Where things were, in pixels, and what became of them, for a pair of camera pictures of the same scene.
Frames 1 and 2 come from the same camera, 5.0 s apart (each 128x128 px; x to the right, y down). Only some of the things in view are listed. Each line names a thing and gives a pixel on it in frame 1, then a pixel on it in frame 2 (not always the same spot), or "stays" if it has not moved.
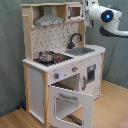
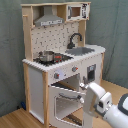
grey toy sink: x=78 y=51 stays
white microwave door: x=74 y=12 stays
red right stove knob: x=74 y=68 stays
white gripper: x=87 y=5 to x=96 y=100
